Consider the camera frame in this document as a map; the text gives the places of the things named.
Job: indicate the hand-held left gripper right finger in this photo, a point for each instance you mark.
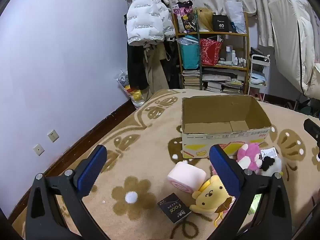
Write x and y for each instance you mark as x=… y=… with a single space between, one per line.
x=225 y=172

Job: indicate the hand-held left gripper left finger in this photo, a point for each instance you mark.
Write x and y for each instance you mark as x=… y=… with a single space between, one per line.
x=92 y=170

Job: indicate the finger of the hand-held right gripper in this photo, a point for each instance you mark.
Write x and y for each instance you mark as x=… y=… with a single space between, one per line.
x=312 y=128

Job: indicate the magenta pink plush toy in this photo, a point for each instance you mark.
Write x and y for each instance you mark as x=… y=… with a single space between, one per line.
x=247 y=155

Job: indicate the yellow dog plush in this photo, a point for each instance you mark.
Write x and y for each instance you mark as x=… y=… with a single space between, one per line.
x=207 y=196

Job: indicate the cardboard box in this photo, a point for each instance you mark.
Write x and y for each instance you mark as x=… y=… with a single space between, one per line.
x=225 y=135

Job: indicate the pink cake roll plush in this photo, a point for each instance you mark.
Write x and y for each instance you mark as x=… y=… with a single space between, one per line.
x=185 y=176

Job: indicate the green tissue pack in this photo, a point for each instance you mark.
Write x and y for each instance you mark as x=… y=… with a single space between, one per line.
x=255 y=203

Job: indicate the black and white plush toy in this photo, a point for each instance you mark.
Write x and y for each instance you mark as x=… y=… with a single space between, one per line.
x=273 y=166

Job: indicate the black tissue pack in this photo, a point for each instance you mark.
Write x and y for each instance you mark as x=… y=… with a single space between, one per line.
x=173 y=208

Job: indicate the white printed label card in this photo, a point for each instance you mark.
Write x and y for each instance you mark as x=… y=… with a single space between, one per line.
x=269 y=152

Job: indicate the white trolley cart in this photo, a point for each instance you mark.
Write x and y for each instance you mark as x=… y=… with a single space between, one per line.
x=258 y=77

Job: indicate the plastic bag of yellow toys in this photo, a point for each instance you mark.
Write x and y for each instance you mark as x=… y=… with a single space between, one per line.
x=132 y=95

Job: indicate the white garment cover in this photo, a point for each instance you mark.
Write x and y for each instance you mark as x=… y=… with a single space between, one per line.
x=287 y=42

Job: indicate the stack of books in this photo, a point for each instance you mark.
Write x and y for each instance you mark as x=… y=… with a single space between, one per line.
x=192 y=78

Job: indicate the wooden shelf rack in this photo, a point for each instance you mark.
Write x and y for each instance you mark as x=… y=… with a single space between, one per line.
x=247 y=50

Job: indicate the group of white bottles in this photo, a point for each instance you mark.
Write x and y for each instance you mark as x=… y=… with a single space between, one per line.
x=233 y=56

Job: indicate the black hanging garment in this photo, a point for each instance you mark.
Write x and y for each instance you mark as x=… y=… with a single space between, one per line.
x=135 y=67

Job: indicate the beige hanging trousers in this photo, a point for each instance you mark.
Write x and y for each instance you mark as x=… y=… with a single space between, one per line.
x=155 y=72

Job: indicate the black hanging coat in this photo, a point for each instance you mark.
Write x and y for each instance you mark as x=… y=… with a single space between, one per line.
x=172 y=65

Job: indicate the red patterned bag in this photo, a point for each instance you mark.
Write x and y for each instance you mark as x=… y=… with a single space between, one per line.
x=210 y=52

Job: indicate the teal shopping bag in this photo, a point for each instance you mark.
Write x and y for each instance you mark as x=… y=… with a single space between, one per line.
x=188 y=55

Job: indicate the clear plastic bag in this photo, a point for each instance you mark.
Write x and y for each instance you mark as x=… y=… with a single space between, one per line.
x=235 y=15

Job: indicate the black box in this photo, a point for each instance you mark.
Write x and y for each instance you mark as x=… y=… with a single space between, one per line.
x=221 y=23

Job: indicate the blond wig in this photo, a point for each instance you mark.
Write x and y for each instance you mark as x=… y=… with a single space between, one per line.
x=205 y=17

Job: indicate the printed cartoon bag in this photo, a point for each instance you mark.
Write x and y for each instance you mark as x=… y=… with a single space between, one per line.
x=185 y=17

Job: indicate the white puffer jacket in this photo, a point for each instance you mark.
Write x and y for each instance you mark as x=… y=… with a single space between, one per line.
x=145 y=17

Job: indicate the white wall socket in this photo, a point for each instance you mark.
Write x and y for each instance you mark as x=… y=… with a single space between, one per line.
x=53 y=135
x=38 y=150

